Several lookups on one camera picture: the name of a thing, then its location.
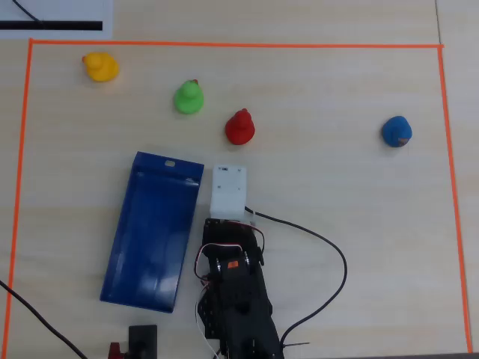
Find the red rubber duck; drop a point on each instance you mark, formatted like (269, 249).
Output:
(239, 129)

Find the blue plastic box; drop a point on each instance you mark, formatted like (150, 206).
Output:
(149, 232)

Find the red clamp knob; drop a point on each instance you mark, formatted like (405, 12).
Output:
(115, 351)

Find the orange tape strip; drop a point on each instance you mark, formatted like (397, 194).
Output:
(18, 187)
(239, 45)
(453, 187)

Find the black table clamp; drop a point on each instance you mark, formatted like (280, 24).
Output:
(142, 342)

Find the blue rubber duck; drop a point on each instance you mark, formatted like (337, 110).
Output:
(396, 131)

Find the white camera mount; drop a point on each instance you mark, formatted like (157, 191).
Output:
(228, 190)

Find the yellow rubber duck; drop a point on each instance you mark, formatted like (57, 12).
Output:
(101, 69)

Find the green rubber duck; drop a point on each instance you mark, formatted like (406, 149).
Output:
(188, 98)

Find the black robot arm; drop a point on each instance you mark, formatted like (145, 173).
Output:
(239, 299)

